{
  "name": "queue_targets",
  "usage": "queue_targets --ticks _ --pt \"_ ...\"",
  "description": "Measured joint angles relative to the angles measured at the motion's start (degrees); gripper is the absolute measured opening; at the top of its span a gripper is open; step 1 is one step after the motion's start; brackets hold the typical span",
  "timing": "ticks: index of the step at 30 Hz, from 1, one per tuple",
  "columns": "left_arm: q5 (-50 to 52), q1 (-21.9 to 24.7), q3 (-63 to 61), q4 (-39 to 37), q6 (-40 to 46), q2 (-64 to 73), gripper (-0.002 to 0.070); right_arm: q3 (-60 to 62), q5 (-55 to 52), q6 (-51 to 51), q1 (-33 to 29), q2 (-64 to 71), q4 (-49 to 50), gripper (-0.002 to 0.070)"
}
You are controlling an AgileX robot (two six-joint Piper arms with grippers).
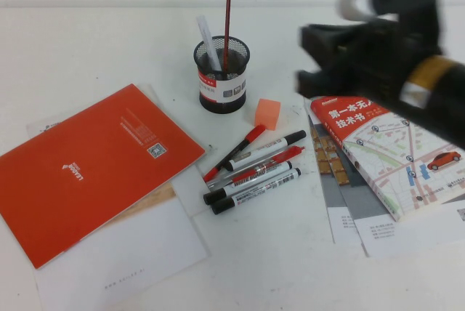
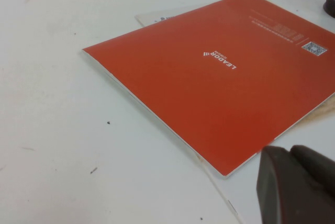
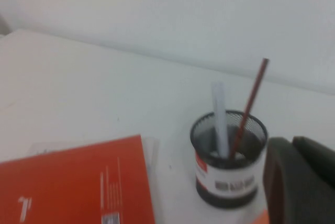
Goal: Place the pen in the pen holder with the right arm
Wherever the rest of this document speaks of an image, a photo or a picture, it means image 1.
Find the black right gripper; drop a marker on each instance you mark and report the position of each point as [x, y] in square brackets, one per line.
[385, 56]

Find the dark red pencil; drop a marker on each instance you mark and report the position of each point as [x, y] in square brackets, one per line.
[228, 16]

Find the slim red black pen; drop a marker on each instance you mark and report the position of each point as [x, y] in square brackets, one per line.
[254, 133]

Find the red clear gel pen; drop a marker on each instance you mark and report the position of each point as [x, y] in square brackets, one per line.
[287, 153]

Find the black mesh pen holder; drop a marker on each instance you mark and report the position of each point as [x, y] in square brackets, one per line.
[221, 96]

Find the white pen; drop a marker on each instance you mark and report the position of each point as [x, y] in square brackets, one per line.
[205, 31]

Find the orange foam cube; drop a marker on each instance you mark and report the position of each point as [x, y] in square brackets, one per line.
[267, 115]

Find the white marker black cap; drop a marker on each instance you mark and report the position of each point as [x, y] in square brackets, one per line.
[269, 144]

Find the book with map cover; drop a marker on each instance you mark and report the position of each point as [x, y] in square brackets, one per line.
[392, 151]

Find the grey marker black cap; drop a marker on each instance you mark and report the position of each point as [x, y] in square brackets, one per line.
[250, 180]

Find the brochure with grey photo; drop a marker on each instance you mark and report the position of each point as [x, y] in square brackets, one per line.
[334, 198]

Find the lower grey black marker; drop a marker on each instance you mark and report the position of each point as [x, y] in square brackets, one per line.
[261, 189]

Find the white envelope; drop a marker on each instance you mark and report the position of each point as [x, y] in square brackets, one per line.
[145, 253]

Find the red orange notebook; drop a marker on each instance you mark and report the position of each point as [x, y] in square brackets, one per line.
[72, 180]

